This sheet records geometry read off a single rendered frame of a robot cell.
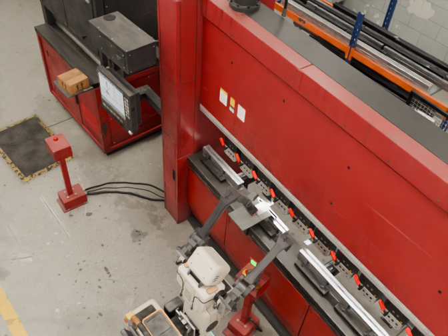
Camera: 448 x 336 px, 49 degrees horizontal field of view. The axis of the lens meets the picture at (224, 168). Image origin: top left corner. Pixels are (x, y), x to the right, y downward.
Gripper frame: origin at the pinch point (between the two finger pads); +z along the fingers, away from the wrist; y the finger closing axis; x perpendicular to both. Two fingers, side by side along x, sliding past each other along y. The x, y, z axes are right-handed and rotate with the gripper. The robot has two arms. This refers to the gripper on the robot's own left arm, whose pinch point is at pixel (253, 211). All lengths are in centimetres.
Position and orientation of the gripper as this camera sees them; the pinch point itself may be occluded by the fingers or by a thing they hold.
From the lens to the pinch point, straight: 360.1
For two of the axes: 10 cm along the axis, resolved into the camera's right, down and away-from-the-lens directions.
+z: 3.1, 4.3, 8.5
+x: -7.5, 6.6, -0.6
